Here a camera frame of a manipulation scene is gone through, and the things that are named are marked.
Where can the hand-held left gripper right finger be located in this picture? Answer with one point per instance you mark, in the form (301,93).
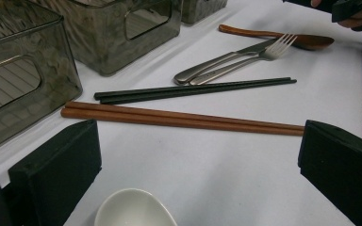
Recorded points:
(342,169)

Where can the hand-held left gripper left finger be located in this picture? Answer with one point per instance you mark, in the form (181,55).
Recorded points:
(56,175)

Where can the brown wooden spoon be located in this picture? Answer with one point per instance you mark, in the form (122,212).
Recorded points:
(311,40)

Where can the white ceramic spoon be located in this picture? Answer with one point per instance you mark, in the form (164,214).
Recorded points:
(132,208)

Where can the metal fork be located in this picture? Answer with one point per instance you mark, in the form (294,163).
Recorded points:
(273,50)

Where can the brown wooden chopstick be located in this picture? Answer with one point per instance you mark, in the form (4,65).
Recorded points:
(169,113)
(169,122)

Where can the black chopstick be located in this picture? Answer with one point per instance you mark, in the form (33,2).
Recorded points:
(185,93)
(185,87)

